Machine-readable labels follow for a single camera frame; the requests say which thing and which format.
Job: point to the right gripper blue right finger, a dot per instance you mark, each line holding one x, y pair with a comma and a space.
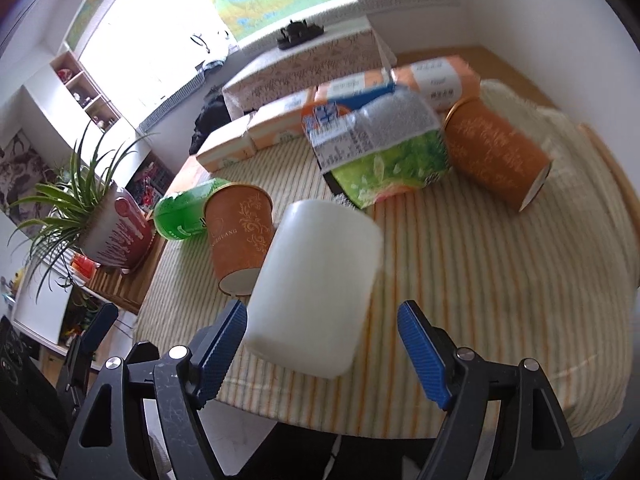
532, 438

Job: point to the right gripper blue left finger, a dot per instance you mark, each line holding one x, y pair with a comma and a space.
110, 439

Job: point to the white plastic cup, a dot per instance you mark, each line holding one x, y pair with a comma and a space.
312, 296

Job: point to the orange paper cup left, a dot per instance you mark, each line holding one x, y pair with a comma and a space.
240, 230

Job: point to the orange paper cup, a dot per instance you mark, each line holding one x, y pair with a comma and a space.
497, 156
240, 230

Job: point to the orange paper cup right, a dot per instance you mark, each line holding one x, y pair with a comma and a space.
497, 156

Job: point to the wooden slatted tray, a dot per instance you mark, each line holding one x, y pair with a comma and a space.
128, 290

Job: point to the red white plant pot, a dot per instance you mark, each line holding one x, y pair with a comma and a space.
117, 234

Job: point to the green spider plant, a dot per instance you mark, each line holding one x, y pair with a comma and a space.
74, 198

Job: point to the green plastic bottle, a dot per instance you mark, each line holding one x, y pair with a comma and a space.
178, 216

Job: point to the white pink shelf unit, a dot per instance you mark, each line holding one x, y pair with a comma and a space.
57, 106

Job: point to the tissue pack far left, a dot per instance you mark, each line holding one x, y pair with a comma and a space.
227, 145

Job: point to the tissue pack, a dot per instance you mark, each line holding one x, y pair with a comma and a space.
441, 81
227, 145
279, 121
352, 85

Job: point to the green snack bag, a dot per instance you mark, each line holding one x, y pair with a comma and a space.
390, 146

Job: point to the black bag on floor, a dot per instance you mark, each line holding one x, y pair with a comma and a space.
213, 115

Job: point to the tissue pack far right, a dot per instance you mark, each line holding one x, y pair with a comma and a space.
441, 81

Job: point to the blue cloth on sill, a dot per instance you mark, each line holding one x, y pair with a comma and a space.
227, 67

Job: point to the orange blue snack bag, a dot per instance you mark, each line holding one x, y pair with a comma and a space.
320, 112

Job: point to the lace covered low table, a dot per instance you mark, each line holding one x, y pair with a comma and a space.
345, 48

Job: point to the dark floral wall picture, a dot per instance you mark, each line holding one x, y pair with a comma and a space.
22, 168

